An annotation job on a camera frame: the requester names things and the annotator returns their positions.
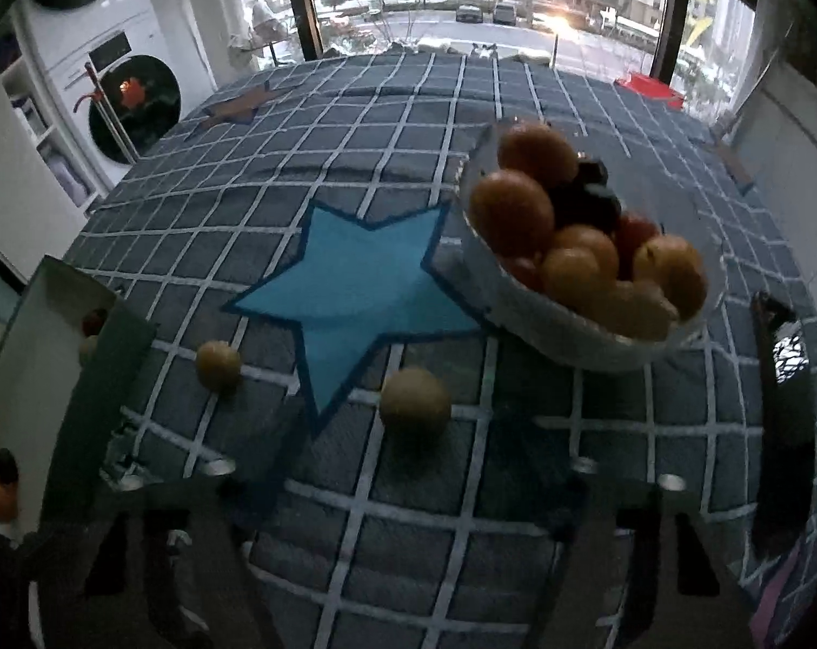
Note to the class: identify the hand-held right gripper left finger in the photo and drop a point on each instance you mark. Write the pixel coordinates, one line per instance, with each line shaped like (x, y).
(205, 520)

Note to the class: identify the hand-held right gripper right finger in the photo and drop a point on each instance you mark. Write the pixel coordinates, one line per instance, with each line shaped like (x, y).
(611, 520)

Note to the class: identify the dark purple plum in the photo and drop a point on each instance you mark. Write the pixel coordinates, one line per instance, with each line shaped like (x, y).
(6, 466)
(584, 199)

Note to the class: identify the large yellow plum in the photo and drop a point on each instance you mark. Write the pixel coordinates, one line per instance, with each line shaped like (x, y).
(415, 405)

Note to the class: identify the red plum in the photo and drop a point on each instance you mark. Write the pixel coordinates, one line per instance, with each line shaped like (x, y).
(524, 272)
(95, 321)
(634, 233)

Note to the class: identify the clear glass bowl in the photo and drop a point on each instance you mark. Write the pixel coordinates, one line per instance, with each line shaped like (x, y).
(584, 346)

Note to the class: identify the black smartphone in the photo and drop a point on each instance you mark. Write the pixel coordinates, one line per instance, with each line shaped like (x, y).
(780, 419)

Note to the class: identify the pale yellow apricot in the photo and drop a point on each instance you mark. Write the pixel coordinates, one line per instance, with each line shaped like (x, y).
(634, 316)

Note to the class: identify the large orange tangerine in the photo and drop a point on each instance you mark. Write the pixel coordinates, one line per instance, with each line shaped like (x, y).
(509, 211)

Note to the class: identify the checked blue tablecloth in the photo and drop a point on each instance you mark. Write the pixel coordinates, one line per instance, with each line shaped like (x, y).
(354, 149)

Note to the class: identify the white cabinet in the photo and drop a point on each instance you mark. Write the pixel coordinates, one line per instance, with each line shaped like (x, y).
(793, 149)

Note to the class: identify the thin pole with red tie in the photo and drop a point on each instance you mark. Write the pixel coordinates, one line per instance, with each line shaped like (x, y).
(107, 115)

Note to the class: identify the white washing machine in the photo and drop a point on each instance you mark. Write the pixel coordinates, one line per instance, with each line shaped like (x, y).
(134, 108)

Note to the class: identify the white shelf unit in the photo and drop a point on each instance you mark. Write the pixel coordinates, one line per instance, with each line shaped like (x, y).
(36, 128)

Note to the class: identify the red box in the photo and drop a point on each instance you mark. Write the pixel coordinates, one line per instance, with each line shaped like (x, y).
(648, 89)

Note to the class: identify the pale crumpled cloth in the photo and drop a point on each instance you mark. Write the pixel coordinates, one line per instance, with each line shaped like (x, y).
(266, 20)

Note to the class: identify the parked dark car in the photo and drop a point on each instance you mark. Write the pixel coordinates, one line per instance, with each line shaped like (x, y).
(505, 12)
(469, 12)

